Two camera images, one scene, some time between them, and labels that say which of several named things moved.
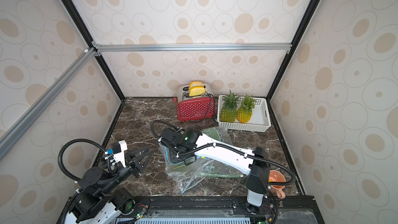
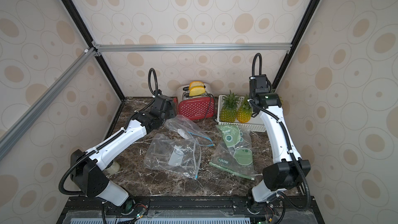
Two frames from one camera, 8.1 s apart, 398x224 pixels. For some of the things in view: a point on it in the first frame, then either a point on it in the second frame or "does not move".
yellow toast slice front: [195, 91] does not move
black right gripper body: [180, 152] -> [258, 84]
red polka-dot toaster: [194, 107] does not move
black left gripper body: [130, 166] -> [171, 112]
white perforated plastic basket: [260, 120] does not move
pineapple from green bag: [228, 113] does not move
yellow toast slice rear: [196, 84] does not move
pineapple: [244, 112] does not move
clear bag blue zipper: [187, 176] -> [188, 130]
